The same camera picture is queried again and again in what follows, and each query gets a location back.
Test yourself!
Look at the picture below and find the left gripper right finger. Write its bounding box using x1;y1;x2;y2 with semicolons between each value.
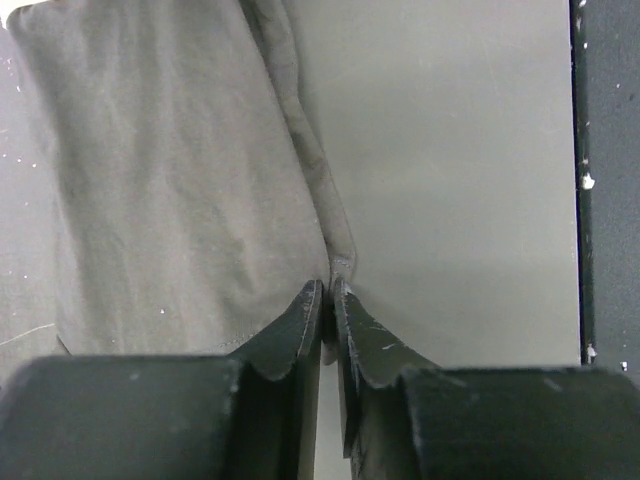
333;278;437;479

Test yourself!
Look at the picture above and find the grey underwear white waistband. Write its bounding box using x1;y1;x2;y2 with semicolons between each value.
1;1;355;355

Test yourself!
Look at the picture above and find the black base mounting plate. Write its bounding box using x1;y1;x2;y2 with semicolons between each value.
570;1;639;381

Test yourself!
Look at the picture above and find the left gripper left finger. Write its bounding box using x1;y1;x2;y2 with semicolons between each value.
229;281;323;479

